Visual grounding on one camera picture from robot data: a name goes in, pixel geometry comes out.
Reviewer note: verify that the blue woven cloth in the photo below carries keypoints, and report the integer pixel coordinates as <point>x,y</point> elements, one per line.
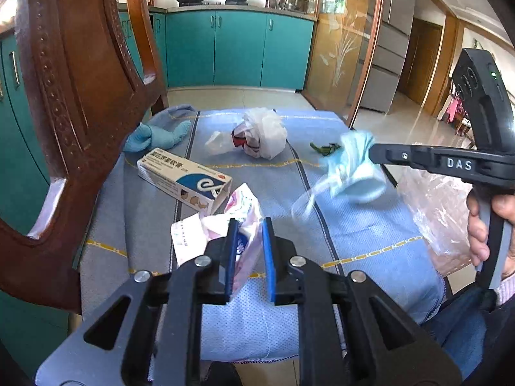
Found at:
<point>354,241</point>

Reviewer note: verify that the person's blue jeans leg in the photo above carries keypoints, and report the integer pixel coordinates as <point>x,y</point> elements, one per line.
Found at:
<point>462,329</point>

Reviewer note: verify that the carved wooden chair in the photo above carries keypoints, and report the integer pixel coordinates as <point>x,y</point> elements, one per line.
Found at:
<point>80,68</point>

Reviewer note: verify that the small green scrap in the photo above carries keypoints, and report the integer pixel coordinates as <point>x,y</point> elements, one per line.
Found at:
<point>322,149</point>

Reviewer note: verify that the etched glass sliding door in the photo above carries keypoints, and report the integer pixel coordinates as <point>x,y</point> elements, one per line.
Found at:
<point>342,48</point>

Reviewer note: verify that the white teal medicine box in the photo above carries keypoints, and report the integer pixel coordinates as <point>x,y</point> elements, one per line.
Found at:
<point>181,173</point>

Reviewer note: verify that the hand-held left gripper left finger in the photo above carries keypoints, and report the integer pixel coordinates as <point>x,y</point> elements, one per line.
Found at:
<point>232,265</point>

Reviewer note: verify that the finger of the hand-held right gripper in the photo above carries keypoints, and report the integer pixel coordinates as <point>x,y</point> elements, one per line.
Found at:
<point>402,156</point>

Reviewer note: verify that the blue face mask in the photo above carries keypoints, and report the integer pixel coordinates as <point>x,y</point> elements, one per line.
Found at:
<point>354,161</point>

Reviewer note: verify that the pink plastic bag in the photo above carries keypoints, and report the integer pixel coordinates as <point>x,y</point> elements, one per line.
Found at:
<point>245,209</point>

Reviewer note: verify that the person's right hand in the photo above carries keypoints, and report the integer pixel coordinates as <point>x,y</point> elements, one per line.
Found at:
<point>478,233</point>

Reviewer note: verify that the white printed wrapper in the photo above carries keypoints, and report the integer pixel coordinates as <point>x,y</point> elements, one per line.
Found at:
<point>185,241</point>

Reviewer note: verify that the grey refrigerator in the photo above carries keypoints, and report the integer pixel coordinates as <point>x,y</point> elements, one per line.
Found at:
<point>386,48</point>

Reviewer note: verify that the person's right forearm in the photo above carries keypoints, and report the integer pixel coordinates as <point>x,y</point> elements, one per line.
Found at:
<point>507,289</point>

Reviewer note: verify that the clear plastic liner bag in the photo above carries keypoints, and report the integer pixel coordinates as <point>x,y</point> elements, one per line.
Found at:
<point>434,209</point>

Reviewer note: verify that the teal lower cabinets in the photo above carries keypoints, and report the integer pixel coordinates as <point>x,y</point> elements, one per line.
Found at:
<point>237,48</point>

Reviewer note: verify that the crumpled white plastic bag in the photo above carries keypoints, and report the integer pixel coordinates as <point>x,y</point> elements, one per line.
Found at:
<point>265,132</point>

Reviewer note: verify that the teal rubber glove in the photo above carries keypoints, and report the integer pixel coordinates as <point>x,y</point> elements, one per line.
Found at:
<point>157,136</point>

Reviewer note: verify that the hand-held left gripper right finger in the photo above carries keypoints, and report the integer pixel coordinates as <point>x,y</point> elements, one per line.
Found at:
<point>268,265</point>

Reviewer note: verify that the brown wooden door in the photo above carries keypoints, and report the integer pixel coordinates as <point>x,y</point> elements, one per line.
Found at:
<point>422,60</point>

